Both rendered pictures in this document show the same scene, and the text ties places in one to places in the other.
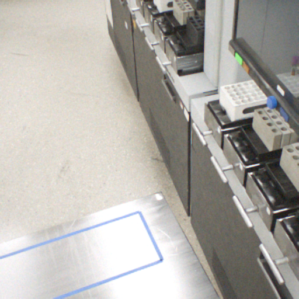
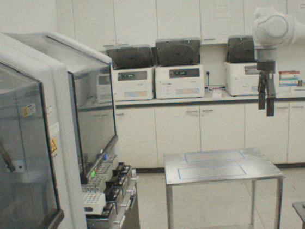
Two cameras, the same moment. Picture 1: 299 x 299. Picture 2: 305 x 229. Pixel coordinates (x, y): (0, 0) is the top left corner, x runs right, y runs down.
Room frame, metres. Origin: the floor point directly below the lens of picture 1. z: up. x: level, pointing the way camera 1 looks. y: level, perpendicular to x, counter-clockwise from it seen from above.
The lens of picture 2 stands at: (2.08, 0.38, 1.46)
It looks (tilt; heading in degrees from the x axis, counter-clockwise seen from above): 12 degrees down; 199
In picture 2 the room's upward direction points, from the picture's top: 4 degrees counter-clockwise
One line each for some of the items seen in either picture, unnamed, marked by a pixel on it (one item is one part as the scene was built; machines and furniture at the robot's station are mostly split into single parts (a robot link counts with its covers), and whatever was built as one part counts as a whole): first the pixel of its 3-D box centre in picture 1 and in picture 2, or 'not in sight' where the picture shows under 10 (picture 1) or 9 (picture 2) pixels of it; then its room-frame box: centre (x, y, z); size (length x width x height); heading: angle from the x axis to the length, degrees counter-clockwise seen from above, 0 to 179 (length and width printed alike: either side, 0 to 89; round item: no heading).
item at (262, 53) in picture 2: not in sight; (266, 53); (0.78, 0.44, 1.43); 0.09 x 0.09 x 0.06
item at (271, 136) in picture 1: (266, 130); (100, 186); (0.89, -0.30, 0.85); 0.12 x 0.02 x 0.06; 13
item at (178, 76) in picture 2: not in sight; (179, 67); (-1.58, -0.48, 1.24); 0.62 x 0.56 x 0.69; 13
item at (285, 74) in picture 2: not in sight; (289, 73); (-2.03, 0.85, 1.10); 0.24 x 0.13 x 0.10; 101
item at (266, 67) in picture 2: not in sight; (266, 71); (0.78, 0.44, 1.36); 0.08 x 0.07 x 0.09; 12
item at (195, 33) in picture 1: (194, 32); not in sight; (1.43, -0.18, 0.85); 0.12 x 0.02 x 0.06; 13
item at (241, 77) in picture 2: not in sight; (249, 64); (-1.77, 0.35, 1.25); 0.62 x 0.56 x 0.69; 12
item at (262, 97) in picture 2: not in sight; (261, 101); (0.71, 0.42, 1.22); 0.03 x 0.01 x 0.07; 102
